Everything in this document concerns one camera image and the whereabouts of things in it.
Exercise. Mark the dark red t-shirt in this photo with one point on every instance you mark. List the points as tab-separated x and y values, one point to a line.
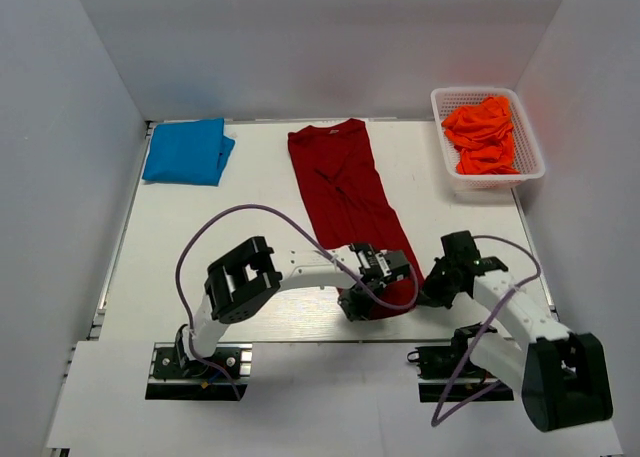
342	191

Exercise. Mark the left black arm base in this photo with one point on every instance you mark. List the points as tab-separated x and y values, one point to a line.
167	380

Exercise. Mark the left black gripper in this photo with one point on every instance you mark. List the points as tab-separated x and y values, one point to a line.
352	309

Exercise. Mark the orange t-shirt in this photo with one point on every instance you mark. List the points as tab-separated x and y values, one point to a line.
482	135

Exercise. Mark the white plastic basket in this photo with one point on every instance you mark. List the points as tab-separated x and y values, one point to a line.
527	156

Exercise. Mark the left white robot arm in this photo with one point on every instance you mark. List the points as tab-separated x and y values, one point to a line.
242	281

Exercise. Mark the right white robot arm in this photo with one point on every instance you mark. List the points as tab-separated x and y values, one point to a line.
560	376

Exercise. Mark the folded blue t-shirt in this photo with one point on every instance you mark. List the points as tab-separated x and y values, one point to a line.
191	153

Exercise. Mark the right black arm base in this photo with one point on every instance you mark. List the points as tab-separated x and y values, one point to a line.
435	365

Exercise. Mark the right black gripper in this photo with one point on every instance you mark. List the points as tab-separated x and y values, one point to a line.
430	296

